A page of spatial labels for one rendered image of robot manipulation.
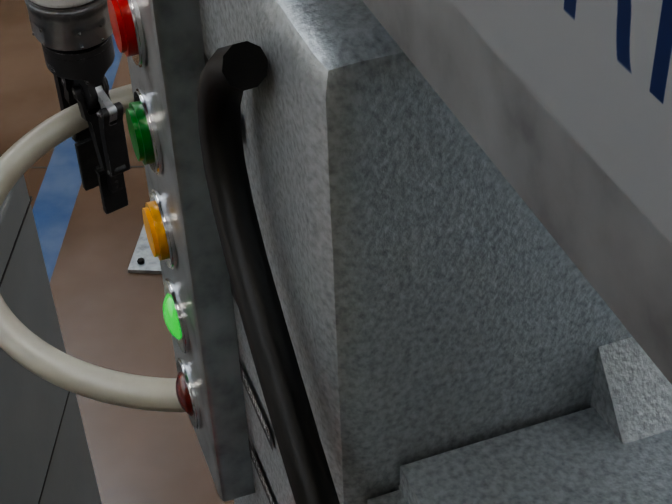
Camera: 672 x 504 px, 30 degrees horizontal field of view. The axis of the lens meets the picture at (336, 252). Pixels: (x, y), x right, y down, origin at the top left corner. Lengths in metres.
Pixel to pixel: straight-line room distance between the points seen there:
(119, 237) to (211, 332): 2.32
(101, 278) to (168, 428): 0.48
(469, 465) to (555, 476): 0.03
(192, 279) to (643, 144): 0.36
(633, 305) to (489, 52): 0.05
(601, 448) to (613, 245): 0.25
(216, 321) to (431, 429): 0.14
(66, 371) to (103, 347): 1.43
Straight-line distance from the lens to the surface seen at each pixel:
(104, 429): 2.43
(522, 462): 0.43
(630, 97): 0.17
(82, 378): 1.15
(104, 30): 1.36
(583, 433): 0.44
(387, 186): 0.35
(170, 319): 0.57
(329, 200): 0.35
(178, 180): 0.49
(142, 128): 0.51
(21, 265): 1.70
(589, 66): 0.18
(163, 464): 2.35
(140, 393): 1.13
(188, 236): 0.50
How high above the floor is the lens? 1.75
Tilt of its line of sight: 40 degrees down
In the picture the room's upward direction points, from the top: 2 degrees counter-clockwise
